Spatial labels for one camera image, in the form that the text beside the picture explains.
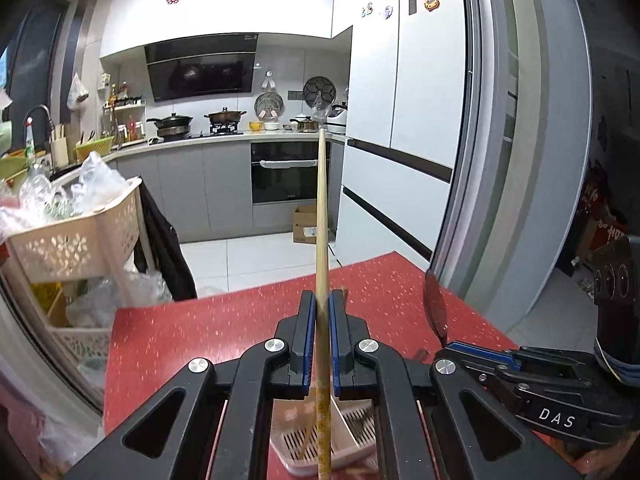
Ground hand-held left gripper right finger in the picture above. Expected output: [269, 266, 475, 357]
[330, 289, 586, 480]

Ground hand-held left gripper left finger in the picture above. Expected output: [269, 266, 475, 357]
[65, 290, 318, 480]

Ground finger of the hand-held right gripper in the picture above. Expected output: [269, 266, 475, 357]
[442, 341, 601, 377]
[477, 364, 592, 403]

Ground black spoon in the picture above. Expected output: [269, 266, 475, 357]
[423, 269, 449, 347]

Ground beige utensil holder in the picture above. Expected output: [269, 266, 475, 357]
[270, 391, 381, 478]

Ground wooden chopstick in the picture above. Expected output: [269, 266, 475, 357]
[315, 129, 334, 480]

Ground red gift boxes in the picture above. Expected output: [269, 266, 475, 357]
[570, 160, 632, 277]

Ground cardboard box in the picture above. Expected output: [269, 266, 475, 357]
[292, 205, 337, 245]

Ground black jacket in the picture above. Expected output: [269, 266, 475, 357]
[134, 180, 198, 302]

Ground built-in black oven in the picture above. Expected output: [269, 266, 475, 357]
[250, 141, 321, 206]

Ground white rice cooker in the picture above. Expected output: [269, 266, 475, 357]
[325, 102, 349, 135]

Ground bronze cooking pot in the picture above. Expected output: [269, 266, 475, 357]
[205, 107, 247, 134]

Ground white refrigerator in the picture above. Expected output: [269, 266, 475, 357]
[332, 0, 468, 273]

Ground beige basket cart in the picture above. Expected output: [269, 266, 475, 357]
[7, 177, 143, 361]

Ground black wok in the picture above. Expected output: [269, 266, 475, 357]
[146, 113, 194, 140]

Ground yellow bag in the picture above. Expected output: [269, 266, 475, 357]
[30, 282, 67, 329]

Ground clear plastic bags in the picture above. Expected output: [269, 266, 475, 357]
[0, 152, 132, 233]

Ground green plastic basket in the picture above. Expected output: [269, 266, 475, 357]
[75, 136, 116, 163]

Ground white spice rack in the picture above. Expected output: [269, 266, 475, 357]
[102, 82, 149, 144]

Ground black range hood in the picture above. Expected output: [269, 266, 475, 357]
[145, 33, 259, 102]

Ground beige knife block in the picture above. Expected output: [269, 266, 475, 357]
[50, 125, 70, 168]

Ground hanging white plastic bag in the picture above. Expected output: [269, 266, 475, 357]
[67, 72, 90, 110]

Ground kitchen faucet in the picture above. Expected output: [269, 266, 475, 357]
[22, 105, 57, 161]

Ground grey sliding door frame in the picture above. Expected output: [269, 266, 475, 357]
[430, 0, 598, 306]

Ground round wall rack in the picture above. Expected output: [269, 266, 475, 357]
[303, 76, 335, 106]
[254, 92, 285, 121]

